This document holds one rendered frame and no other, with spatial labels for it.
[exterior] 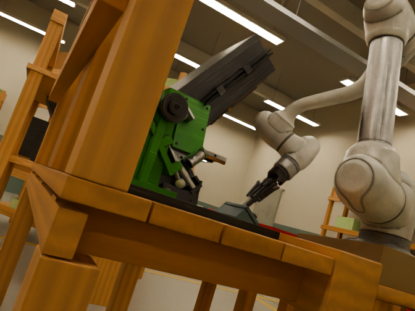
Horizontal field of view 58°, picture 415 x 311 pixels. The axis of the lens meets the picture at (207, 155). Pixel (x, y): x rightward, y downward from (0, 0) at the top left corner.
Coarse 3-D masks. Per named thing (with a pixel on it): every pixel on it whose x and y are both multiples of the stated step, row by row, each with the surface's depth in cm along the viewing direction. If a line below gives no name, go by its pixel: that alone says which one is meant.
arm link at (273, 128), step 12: (360, 84) 141; (312, 96) 148; (324, 96) 146; (336, 96) 144; (348, 96) 143; (360, 96) 143; (288, 108) 151; (300, 108) 150; (312, 108) 149; (264, 120) 152; (276, 120) 150; (288, 120) 150; (264, 132) 152; (276, 132) 150; (288, 132) 150; (276, 144) 151
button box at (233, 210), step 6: (228, 204) 135; (234, 204) 132; (240, 204) 129; (216, 210) 136; (222, 210) 133; (228, 210) 130; (234, 210) 128; (240, 210) 125; (246, 210) 125; (234, 216) 124; (240, 216) 124; (246, 216) 125; (252, 216) 126; (252, 222) 126; (258, 222) 127
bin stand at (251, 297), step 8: (200, 288) 162; (208, 288) 159; (200, 296) 160; (208, 296) 159; (240, 296) 137; (248, 296) 135; (200, 304) 158; (208, 304) 159; (240, 304) 135; (248, 304) 135; (280, 304) 146; (288, 304) 143
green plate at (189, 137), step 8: (192, 104) 135; (200, 104) 137; (192, 112) 134; (200, 112) 136; (208, 112) 138; (184, 120) 131; (192, 120) 133; (200, 120) 135; (176, 128) 129; (184, 128) 131; (192, 128) 132; (200, 128) 134; (176, 136) 128; (184, 136) 130; (192, 136) 132; (200, 136) 133; (176, 144) 127; (184, 144) 129; (192, 144) 131; (200, 144) 132
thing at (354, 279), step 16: (288, 240) 92; (304, 240) 88; (336, 256) 78; (352, 256) 79; (304, 272) 84; (336, 272) 77; (352, 272) 79; (368, 272) 81; (304, 288) 82; (320, 288) 79; (336, 288) 77; (352, 288) 79; (368, 288) 81; (304, 304) 81; (320, 304) 77; (336, 304) 77; (352, 304) 79; (368, 304) 81
